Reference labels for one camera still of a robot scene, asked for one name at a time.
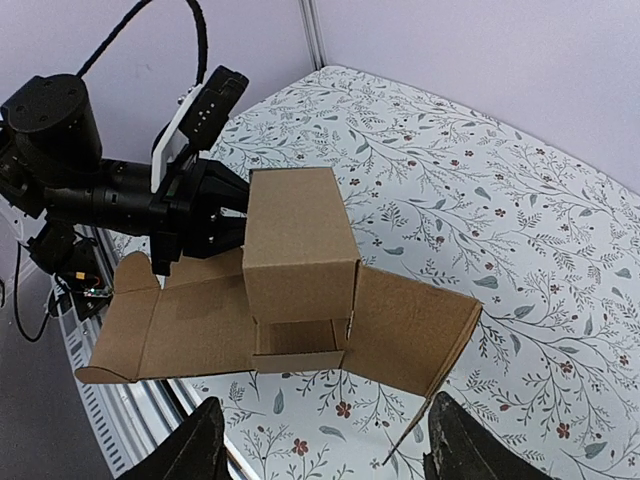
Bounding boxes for left aluminium frame post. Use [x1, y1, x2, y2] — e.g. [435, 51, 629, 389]
[298, 0, 327, 70]

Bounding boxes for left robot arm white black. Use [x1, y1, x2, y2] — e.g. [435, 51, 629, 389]
[1, 67, 249, 276]

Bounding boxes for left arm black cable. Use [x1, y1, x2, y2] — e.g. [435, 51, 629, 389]
[74, 0, 209, 89]

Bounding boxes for brown cardboard box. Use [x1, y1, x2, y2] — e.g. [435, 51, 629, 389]
[74, 167, 484, 464]

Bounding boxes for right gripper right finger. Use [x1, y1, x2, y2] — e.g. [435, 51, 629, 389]
[423, 392, 549, 480]

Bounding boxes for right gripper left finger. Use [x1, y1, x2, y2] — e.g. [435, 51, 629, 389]
[119, 397, 225, 480]

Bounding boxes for floral patterned table mat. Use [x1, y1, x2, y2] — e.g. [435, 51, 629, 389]
[169, 67, 639, 479]

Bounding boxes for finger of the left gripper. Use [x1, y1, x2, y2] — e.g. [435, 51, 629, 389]
[205, 214, 246, 258]
[199, 160, 249, 213]

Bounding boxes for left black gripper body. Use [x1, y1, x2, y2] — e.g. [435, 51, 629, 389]
[94, 159, 225, 275]

